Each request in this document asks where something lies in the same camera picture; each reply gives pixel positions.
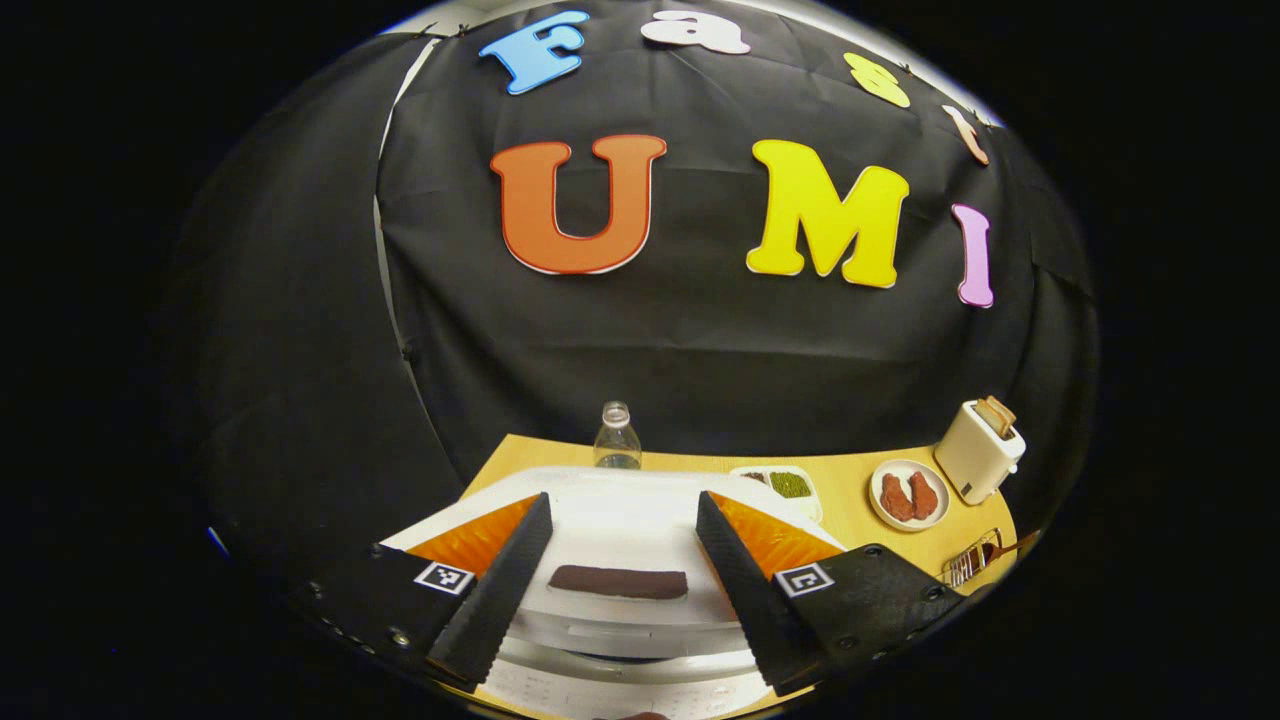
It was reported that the white rice cooker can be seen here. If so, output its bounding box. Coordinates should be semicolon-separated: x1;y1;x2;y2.
380;466;846;720

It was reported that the brown wooden spoon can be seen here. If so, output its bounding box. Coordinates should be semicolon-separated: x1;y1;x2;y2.
975;530;1041;571

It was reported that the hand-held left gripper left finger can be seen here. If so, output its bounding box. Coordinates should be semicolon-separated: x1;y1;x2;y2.
300;492;554;691

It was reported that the clear plastic bottle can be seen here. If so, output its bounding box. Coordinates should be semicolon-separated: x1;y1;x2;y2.
594;401;643;471

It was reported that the wire chopstick holder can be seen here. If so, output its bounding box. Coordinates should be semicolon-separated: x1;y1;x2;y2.
940;528;1004;589

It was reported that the white divided condiment dish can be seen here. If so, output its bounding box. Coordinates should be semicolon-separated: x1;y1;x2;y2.
729;465;824;524

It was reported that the white toaster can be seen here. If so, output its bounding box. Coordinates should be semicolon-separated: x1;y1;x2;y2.
933;399;1028;506

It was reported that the white round plate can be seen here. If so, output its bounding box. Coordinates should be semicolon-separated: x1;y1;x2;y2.
868;459;951;532

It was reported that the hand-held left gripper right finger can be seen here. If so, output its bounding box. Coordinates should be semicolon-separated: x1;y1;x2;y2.
696;490;966;696

